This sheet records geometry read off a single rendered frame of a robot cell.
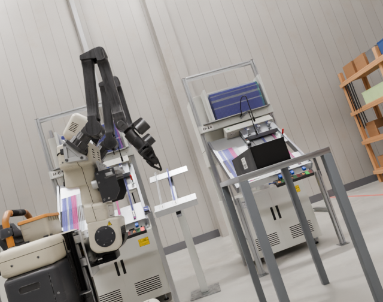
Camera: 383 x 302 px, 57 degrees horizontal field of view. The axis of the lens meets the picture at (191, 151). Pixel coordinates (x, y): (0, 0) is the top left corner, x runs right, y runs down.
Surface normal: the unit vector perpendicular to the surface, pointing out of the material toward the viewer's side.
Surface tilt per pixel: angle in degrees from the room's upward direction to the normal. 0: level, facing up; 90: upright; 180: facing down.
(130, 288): 90
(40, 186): 90
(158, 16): 90
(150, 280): 90
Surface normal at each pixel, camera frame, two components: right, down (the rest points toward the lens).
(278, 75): 0.10, -0.15
